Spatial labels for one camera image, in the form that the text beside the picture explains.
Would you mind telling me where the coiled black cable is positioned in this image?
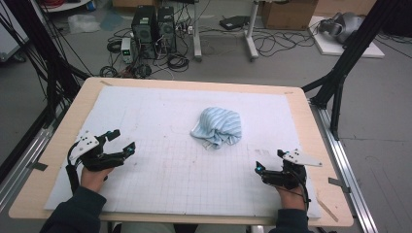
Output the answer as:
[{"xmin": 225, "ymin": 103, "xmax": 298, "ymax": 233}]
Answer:
[{"xmin": 166, "ymin": 52, "xmax": 190, "ymax": 73}]

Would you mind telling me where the grey headset device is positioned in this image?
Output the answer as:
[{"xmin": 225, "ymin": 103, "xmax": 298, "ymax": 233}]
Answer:
[{"xmin": 318, "ymin": 12, "xmax": 365, "ymax": 45}]

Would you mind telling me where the thin wooden strip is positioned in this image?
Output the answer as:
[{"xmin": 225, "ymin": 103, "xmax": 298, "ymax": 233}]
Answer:
[{"xmin": 316, "ymin": 197, "xmax": 340, "ymax": 223}]

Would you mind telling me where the black metal frame stand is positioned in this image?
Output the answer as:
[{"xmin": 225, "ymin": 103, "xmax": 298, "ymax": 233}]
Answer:
[
  {"xmin": 0, "ymin": 0, "xmax": 92, "ymax": 127},
  {"xmin": 301, "ymin": 0, "xmax": 402, "ymax": 141}
]

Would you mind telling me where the white power supply unit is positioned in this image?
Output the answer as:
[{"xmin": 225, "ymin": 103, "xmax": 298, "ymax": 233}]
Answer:
[{"xmin": 120, "ymin": 37, "xmax": 134, "ymax": 64}]

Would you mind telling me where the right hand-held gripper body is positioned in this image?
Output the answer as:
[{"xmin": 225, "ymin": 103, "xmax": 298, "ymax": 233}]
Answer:
[{"xmin": 260, "ymin": 149, "xmax": 324, "ymax": 191}]

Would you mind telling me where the person's right hand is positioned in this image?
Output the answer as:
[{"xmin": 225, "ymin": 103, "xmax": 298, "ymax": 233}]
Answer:
[{"xmin": 277, "ymin": 185, "xmax": 307, "ymax": 212}]

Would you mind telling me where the aluminium rail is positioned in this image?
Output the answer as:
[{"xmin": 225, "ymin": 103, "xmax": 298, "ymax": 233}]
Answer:
[
  {"xmin": 0, "ymin": 124, "xmax": 55, "ymax": 212},
  {"xmin": 310, "ymin": 103, "xmax": 379, "ymax": 233}
]

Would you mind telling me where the slim black computer tower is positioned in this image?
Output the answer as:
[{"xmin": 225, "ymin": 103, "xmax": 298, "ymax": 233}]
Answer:
[{"xmin": 156, "ymin": 6, "xmax": 178, "ymax": 53}]

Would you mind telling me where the large black computer tower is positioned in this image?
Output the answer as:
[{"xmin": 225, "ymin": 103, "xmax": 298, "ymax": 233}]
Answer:
[{"xmin": 130, "ymin": 5, "xmax": 159, "ymax": 60}]

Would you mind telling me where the white foam mat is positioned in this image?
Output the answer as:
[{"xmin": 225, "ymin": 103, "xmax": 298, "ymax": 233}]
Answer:
[{"xmin": 44, "ymin": 85, "xmax": 323, "ymax": 219}]

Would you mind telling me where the brown cardboard box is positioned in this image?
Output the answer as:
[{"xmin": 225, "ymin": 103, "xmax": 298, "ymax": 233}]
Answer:
[{"xmin": 261, "ymin": 0, "xmax": 319, "ymax": 31}]

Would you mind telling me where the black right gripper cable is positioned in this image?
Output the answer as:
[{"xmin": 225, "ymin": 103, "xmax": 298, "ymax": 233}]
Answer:
[{"xmin": 291, "ymin": 169, "xmax": 311, "ymax": 212}]

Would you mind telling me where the tangle of black floor cables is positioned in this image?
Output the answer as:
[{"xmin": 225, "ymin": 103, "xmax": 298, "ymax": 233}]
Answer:
[{"xmin": 252, "ymin": 28, "xmax": 318, "ymax": 58}]

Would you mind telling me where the flat black device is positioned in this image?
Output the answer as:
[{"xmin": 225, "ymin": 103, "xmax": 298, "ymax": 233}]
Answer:
[{"xmin": 219, "ymin": 15, "xmax": 251, "ymax": 31}]

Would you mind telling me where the blue striped towel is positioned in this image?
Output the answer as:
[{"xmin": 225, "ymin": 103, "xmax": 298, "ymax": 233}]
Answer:
[{"xmin": 189, "ymin": 106, "xmax": 243, "ymax": 150}]

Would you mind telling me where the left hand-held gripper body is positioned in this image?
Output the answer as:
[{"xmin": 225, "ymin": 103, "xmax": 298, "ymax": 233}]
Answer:
[{"xmin": 67, "ymin": 130, "xmax": 128, "ymax": 173}]

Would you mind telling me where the person's left hand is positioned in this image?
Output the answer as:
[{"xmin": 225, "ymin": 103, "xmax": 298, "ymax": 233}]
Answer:
[{"xmin": 80, "ymin": 167, "xmax": 115, "ymax": 193}]

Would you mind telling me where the white desk leg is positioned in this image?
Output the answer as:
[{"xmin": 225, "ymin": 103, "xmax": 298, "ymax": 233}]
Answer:
[
  {"xmin": 244, "ymin": 0, "xmax": 260, "ymax": 61},
  {"xmin": 192, "ymin": 0, "xmax": 204, "ymax": 62}
]

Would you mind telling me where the white floor board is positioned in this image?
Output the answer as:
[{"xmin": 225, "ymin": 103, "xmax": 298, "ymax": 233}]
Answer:
[{"xmin": 307, "ymin": 15, "xmax": 386, "ymax": 59}]

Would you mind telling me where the black tape piece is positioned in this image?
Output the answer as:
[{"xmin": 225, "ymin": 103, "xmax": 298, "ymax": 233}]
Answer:
[
  {"xmin": 28, "ymin": 161, "xmax": 49, "ymax": 172},
  {"xmin": 327, "ymin": 177, "xmax": 352, "ymax": 194}
]

